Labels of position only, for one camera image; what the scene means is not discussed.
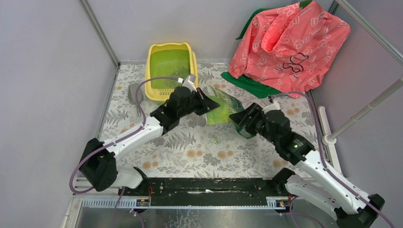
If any green litter bag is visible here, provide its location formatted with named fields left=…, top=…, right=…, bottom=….
left=205, top=85, right=254, bottom=139

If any silver metal scoop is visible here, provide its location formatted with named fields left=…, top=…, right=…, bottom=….
left=128, top=83, right=144, bottom=116

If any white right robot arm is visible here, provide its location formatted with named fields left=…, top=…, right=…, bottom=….
left=228, top=100, right=384, bottom=228

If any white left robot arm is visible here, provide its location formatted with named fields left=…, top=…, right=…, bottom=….
left=76, top=86, right=211, bottom=192

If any green litter pile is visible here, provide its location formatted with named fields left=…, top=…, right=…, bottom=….
left=160, top=67, right=191, bottom=89

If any yellow litter box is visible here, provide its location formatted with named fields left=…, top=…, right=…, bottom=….
left=144, top=42, right=198, bottom=102

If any green cloth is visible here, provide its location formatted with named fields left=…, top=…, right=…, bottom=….
left=220, top=0, right=313, bottom=99

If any floral table mat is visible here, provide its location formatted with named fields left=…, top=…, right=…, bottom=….
left=99, top=63, right=318, bottom=178

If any white metal pole stand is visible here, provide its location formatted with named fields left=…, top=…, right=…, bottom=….
left=317, top=77, right=403, bottom=174

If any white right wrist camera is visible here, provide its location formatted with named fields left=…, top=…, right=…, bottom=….
left=262, top=96, right=281, bottom=113

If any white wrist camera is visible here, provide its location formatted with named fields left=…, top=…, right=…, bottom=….
left=262, top=96, right=281, bottom=113
left=177, top=74, right=197, bottom=91

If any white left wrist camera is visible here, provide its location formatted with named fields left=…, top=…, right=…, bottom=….
left=177, top=74, right=197, bottom=91

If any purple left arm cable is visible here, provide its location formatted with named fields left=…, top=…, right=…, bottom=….
left=68, top=76, right=185, bottom=228

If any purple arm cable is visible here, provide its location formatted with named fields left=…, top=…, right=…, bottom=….
left=68, top=76, right=185, bottom=228
left=268, top=91, right=396, bottom=228

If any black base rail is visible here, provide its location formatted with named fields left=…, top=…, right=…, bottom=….
left=118, top=178, right=290, bottom=207

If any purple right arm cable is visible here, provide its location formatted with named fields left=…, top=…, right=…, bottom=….
left=268, top=91, right=396, bottom=228

